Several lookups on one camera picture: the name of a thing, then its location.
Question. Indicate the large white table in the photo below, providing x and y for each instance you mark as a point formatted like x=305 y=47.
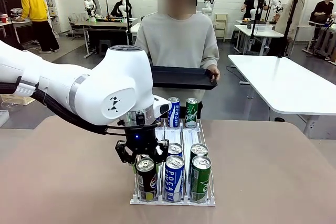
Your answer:
x=283 y=82

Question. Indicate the person in black top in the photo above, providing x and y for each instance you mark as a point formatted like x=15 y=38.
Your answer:
x=254 y=2

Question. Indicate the green Chilsung cider can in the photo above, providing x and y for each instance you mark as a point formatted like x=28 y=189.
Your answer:
x=200 y=182
x=199 y=150
x=191 y=115

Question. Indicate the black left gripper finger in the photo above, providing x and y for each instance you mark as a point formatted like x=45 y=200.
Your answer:
x=123 y=153
x=161 y=151

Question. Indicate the white side table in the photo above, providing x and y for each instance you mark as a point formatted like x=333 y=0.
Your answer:
x=8 y=23

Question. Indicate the black serving tray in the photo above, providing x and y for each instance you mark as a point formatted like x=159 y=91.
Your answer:
x=181 y=79

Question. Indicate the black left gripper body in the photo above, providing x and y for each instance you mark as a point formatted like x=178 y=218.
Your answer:
x=139 y=140

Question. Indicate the grey lab workbench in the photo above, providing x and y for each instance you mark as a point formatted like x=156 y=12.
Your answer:
x=105 y=23

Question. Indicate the person's left hand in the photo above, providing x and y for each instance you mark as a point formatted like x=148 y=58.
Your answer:
x=215 y=74

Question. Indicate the person in grey shirt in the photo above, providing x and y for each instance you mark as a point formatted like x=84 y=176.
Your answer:
x=178 y=40

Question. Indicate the red cup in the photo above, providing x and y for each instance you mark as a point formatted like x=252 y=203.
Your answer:
x=3 y=19

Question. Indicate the person in beige jacket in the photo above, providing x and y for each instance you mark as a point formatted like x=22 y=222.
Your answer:
x=283 y=16

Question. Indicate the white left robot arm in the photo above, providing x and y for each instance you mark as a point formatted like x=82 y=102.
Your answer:
x=78 y=85

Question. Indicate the person in yellow hoodie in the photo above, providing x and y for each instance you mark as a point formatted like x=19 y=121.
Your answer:
x=32 y=6

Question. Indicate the black camera tripod stand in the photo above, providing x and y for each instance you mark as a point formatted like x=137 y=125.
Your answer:
x=290 y=24

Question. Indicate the seated person in black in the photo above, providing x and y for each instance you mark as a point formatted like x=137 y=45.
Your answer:
x=324 y=9

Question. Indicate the blue Pocari Sweat can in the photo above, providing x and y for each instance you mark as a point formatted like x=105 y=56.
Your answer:
x=174 y=182
x=175 y=150
x=175 y=113

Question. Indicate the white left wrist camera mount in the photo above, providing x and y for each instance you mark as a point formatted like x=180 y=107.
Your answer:
x=161 y=104

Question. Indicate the white shelf cabinet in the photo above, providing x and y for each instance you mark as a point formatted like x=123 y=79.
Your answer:
x=221 y=24

